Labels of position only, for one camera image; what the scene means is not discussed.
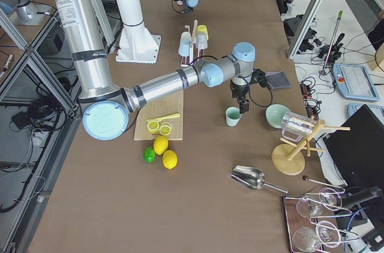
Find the lime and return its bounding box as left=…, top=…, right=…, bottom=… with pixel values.
left=143, top=147, right=157, bottom=163

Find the grey cloth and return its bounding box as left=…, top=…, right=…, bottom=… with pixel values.
left=266, top=71, right=291, bottom=90

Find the upper yellow lemon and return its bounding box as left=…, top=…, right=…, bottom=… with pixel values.
left=153, top=135, right=169, bottom=155

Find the blue teach pendant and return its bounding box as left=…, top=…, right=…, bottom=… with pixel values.
left=332, top=64, right=380, bottom=102
left=347, top=103, right=383, bottom=121

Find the wooden mug tree stand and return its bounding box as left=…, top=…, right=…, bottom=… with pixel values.
left=271, top=119, right=350, bottom=176

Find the black monitor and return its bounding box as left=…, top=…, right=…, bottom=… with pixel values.
left=323, top=105, right=383, bottom=188

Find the green cup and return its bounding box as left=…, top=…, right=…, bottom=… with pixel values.
left=226, top=107, right=242, bottom=127

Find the lower yellow lemon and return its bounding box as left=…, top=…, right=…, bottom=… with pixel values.
left=162, top=150, right=178, bottom=170

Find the wine glass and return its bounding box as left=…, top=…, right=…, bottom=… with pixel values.
left=292, top=221, right=341, bottom=252
left=296, top=187, right=342, bottom=218

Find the wooden cutting board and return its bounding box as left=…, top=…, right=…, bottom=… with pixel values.
left=133, top=89, right=184, bottom=141

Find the metal scoop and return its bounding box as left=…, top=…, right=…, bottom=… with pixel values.
left=231, top=165, right=288, bottom=194

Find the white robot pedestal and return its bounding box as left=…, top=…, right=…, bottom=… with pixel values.
left=116, top=0, right=161, bottom=64

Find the white wire cup rack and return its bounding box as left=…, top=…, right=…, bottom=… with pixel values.
left=180, top=19, right=206, bottom=67

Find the green bowl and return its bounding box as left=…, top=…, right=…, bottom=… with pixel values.
left=265, top=104, right=290, bottom=129

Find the metal stick with green tip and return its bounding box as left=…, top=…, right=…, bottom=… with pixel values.
left=319, top=10, right=343, bottom=76

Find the yellow knife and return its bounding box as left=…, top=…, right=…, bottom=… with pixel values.
left=146, top=113, right=181, bottom=122

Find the lemon slice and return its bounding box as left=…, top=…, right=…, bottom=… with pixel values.
left=146, top=120, right=160, bottom=134
left=159, top=122, right=172, bottom=136

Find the glass mug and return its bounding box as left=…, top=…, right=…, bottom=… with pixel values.
left=281, top=111, right=317, bottom=142

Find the yellow lemon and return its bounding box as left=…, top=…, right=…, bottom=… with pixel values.
left=162, top=150, right=178, bottom=170
left=153, top=135, right=169, bottom=155

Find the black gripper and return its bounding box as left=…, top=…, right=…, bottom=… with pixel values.
left=230, top=82, right=250, bottom=115

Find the yellow cup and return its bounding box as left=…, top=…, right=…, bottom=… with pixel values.
left=197, top=25, right=209, bottom=40

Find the blue cup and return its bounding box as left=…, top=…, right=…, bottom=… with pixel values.
left=178, top=31, right=191, bottom=57

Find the grey cup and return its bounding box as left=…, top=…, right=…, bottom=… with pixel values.
left=195, top=32, right=208, bottom=50

